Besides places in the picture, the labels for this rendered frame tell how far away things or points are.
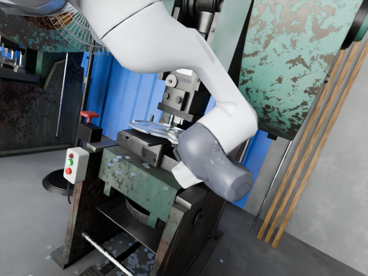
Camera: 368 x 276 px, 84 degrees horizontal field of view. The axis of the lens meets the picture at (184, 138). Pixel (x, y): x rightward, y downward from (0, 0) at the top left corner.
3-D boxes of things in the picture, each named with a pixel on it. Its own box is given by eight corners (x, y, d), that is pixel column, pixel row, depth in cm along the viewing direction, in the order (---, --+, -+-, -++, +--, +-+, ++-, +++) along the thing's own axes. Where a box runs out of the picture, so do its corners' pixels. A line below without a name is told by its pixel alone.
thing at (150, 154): (140, 177, 72) (149, 142, 69) (113, 161, 78) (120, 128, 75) (176, 163, 94) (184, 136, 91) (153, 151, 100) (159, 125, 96)
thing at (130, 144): (195, 186, 79) (200, 172, 78) (115, 143, 98) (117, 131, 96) (219, 168, 105) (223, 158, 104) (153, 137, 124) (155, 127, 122)
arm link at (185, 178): (228, 150, 53) (217, 144, 58) (185, 144, 47) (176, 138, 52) (215, 194, 55) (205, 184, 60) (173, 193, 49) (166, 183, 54)
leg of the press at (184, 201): (148, 361, 76) (229, 139, 54) (126, 338, 81) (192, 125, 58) (223, 235, 157) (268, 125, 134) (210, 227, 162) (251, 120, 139)
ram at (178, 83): (183, 114, 81) (206, 35, 74) (154, 102, 87) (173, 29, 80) (201, 114, 96) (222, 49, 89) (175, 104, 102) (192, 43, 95)
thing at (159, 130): (145, 120, 104) (145, 119, 103) (200, 135, 98) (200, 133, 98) (113, 124, 76) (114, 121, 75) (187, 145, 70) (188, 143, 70)
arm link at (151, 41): (102, 33, 26) (207, 189, 40) (213, -34, 29) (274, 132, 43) (100, 44, 36) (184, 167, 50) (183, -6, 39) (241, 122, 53)
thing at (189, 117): (190, 128, 86) (194, 115, 85) (154, 113, 94) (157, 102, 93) (205, 126, 100) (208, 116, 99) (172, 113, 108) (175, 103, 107)
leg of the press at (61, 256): (63, 271, 98) (96, 86, 76) (50, 256, 103) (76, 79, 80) (167, 201, 179) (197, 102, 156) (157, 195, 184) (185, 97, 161)
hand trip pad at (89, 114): (85, 131, 90) (87, 114, 88) (76, 126, 92) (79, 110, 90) (98, 130, 96) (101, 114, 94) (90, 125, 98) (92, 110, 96)
